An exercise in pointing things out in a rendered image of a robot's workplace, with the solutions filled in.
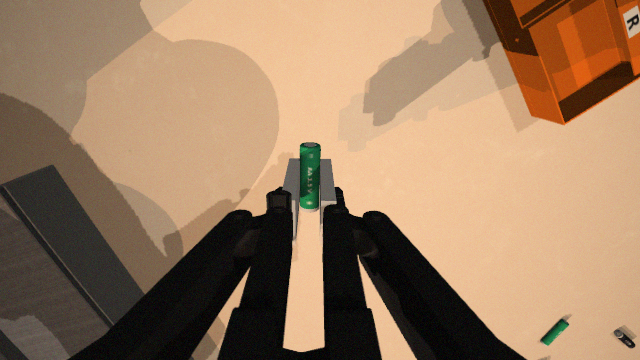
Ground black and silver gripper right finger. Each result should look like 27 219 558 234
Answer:
319 159 527 360

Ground orange three-compartment bin rack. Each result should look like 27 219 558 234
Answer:
482 0 640 125

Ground black battery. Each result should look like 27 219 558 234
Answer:
614 330 635 348

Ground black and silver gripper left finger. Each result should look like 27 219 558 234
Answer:
67 158 300 360

